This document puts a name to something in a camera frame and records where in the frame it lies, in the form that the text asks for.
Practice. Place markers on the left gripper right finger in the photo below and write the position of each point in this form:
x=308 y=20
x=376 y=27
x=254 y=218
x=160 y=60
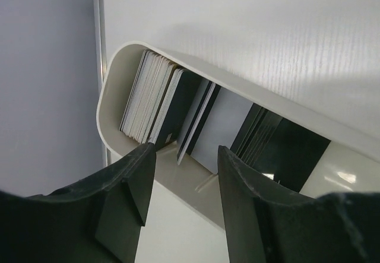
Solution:
x=266 y=222

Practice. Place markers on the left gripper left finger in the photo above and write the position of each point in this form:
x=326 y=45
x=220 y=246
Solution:
x=97 y=219

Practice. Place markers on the black card stack in tray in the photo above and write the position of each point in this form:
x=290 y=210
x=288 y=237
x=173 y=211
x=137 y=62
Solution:
x=278 y=147

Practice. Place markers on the white card stack in tray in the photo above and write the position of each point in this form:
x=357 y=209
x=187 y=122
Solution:
x=161 y=97

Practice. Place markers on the grey leaning card in tray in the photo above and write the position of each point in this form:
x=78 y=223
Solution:
x=215 y=117

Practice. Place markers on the white oblong tray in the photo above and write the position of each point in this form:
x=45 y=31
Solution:
x=349 y=164

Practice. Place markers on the aluminium left side rail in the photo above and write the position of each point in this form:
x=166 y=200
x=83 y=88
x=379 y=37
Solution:
x=99 y=22

